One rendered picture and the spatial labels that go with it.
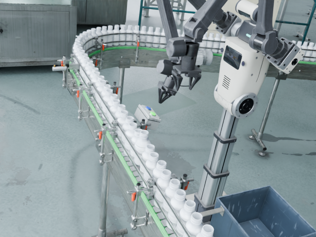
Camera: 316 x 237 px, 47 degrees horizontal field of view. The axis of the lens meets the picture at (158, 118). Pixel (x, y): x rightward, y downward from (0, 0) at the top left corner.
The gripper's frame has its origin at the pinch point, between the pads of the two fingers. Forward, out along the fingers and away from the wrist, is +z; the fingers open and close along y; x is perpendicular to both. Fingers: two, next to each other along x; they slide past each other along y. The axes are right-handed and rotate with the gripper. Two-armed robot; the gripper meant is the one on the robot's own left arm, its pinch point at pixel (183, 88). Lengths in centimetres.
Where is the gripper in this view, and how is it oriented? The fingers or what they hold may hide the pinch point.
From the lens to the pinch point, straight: 151.5
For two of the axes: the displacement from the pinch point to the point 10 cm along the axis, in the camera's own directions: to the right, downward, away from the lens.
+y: 9.1, -0.9, 4.1
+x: -4.0, -5.0, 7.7
